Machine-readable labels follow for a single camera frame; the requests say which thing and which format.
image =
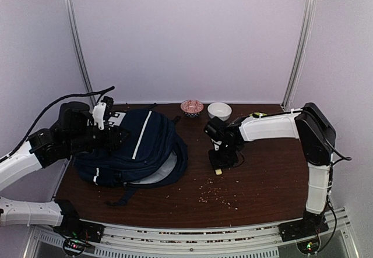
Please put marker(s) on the red patterned small bowl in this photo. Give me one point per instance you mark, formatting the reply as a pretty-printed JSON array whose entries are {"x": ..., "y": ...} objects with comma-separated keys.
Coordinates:
[{"x": 191, "y": 108}]

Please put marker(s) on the right aluminium frame post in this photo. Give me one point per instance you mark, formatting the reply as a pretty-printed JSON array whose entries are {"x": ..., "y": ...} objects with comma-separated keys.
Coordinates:
[{"x": 296, "y": 69}]

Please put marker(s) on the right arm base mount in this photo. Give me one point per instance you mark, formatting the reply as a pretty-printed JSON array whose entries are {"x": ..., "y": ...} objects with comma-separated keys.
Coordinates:
[{"x": 305, "y": 233}]

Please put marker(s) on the navy blue student backpack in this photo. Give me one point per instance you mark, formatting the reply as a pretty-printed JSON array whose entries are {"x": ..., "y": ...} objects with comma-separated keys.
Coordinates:
[{"x": 152, "y": 155}]

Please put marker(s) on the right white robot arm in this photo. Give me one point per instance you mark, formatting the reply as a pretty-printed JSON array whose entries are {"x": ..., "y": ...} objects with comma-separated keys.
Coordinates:
[{"x": 306, "y": 125}]

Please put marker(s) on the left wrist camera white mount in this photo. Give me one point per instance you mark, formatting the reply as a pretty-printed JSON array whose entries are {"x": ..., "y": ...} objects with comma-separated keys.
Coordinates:
[{"x": 100, "y": 110}]

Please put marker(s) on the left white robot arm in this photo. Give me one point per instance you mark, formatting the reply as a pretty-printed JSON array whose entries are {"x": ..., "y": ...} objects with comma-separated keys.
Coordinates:
[{"x": 38, "y": 150}]

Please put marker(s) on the white ceramic bowl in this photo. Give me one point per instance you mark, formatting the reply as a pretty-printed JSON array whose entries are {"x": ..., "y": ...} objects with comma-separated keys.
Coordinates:
[{"x": 219, "y": 110}]

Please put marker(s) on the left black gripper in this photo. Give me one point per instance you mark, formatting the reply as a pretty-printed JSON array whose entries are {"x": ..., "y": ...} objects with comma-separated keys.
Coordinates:
[{"x": 109, "y": 145}]

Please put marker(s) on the left aluminium frame post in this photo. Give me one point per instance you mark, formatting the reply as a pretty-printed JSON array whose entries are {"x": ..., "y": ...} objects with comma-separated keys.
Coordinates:
[{"x": 77, "y": 46}]

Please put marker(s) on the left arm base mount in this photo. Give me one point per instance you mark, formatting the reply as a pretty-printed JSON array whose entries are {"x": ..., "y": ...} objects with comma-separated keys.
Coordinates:
[{"x": 79, "y": 236}]

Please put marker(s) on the front aluminium rail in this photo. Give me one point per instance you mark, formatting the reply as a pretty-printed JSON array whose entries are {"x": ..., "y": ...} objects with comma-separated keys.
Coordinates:
[{"x": 261, "y": 240}]

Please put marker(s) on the aluminium frame post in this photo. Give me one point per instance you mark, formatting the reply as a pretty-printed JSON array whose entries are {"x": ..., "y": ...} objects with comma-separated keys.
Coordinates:
[
  {"x": 296, "y": 69},
  {"x": 77, "y": 46}
]

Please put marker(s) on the green plate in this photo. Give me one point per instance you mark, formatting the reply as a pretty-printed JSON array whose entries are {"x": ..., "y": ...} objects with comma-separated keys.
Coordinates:
[{"x": 258, "y": 114}]

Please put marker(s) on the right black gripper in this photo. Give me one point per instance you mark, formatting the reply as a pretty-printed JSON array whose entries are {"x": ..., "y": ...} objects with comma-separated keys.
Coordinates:
[{"x": 217, "y": 163}]

